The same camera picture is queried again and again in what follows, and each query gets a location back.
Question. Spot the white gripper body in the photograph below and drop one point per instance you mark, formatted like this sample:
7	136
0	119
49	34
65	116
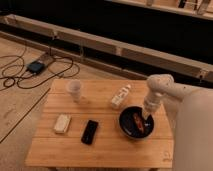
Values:
152	102

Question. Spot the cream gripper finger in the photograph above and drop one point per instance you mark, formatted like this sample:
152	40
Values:
145	114

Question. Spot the dark ceramic bowl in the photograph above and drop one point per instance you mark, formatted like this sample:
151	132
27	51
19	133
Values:
133	124

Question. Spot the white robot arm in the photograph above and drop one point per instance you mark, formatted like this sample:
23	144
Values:
193	137

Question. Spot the orange object in bowl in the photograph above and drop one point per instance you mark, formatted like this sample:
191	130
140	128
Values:
139	122

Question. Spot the white bottle lying down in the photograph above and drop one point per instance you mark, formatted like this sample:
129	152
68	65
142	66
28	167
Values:
120	96

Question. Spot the black remote control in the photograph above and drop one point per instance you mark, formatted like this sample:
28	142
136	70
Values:
89	132

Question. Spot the wooden table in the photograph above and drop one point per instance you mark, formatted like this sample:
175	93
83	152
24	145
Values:
110	147

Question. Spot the white paper cup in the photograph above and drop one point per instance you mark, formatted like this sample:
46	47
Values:
73	87

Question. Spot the blue power adapter box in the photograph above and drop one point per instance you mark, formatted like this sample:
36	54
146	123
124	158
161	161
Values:
35	67

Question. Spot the wooden shelf frame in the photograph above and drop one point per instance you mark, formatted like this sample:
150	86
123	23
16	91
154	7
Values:
149	56

